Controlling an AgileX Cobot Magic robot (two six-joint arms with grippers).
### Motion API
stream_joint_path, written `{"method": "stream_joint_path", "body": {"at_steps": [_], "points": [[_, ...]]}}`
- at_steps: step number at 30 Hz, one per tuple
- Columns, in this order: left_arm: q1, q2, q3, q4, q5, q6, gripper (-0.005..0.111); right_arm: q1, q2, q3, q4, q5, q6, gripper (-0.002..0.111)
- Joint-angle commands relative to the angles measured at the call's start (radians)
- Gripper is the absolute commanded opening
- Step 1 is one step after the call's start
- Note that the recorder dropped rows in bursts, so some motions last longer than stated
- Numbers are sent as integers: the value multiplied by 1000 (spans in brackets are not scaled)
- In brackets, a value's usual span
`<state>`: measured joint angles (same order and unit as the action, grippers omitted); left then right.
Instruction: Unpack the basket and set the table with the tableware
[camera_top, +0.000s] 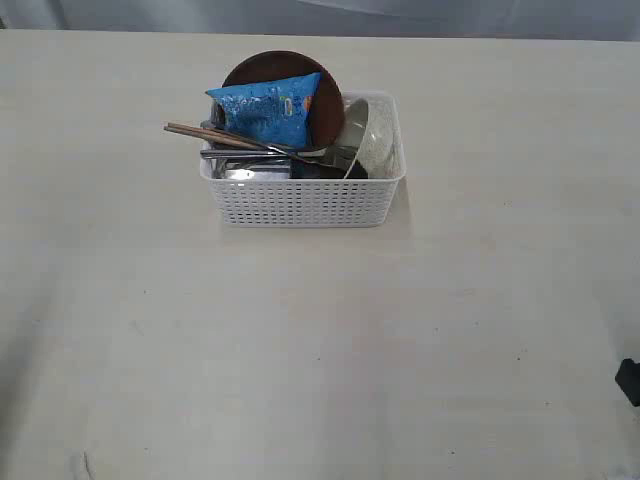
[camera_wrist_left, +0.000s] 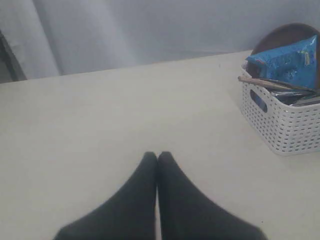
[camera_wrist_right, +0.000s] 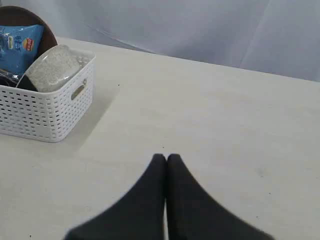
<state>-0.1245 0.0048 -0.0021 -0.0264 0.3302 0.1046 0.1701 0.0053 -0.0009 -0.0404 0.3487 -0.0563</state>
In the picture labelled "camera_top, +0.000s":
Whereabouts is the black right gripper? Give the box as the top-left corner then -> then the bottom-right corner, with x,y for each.
615,358 -> 640,406

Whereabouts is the silver fork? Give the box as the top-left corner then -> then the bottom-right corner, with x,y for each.
200,149 -> 297,160

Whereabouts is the silver table knife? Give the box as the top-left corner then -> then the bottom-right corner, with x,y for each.
200,120 -> 328,157

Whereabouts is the wooden chopstick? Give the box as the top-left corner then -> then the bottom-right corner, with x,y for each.
163,123 -> 263,148
163,126 -> 256,149

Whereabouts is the speckled white bowl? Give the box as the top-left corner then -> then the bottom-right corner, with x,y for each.
325,95 -> 401,180

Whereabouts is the black box in basket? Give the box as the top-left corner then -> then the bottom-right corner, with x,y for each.
291,161 -> 369,180

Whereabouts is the brown round plate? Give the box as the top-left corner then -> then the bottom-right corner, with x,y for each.
222,50 -> 345,147

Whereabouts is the white perforated plastic basket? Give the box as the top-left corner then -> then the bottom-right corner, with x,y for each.
199,91 -> 406,228

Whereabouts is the blue snack bag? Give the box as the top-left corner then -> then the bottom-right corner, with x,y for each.
206,72 -> 321,147

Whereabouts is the shiny metal tray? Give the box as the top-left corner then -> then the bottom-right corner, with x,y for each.
211,159 -> 291,181

